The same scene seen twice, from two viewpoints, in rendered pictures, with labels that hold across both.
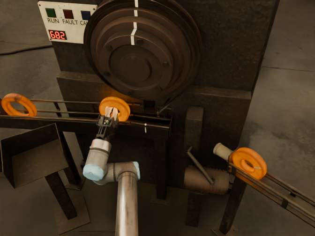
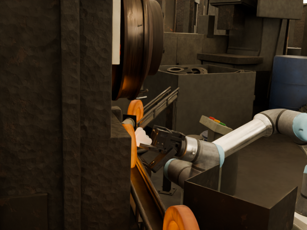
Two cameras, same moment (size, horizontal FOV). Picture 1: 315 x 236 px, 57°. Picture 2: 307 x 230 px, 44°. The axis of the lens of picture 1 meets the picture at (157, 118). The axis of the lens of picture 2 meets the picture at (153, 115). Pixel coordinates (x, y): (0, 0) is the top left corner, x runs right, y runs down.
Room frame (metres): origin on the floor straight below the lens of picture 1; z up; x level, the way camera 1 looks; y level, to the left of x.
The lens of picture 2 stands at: (1.59, 1.39, 1.15)
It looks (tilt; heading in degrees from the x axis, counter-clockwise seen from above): 13 degrees down; 242
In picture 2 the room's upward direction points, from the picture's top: 2 degrees clockwise
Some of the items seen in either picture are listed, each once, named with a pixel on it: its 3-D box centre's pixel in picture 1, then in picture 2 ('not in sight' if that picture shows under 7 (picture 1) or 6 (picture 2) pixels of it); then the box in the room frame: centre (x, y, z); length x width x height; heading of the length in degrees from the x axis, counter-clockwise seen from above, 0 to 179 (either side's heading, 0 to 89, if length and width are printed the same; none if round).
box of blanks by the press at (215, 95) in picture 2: not in sight; (193, 101); (-0.77, -2.06, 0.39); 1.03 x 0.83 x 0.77; 3
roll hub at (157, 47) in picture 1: (136, 65); (148, 38); (0.92, 0.07, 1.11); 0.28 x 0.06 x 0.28; 78
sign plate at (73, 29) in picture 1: (71, 24); (108, 27); (1.19, 0.36, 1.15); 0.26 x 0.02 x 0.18; 78
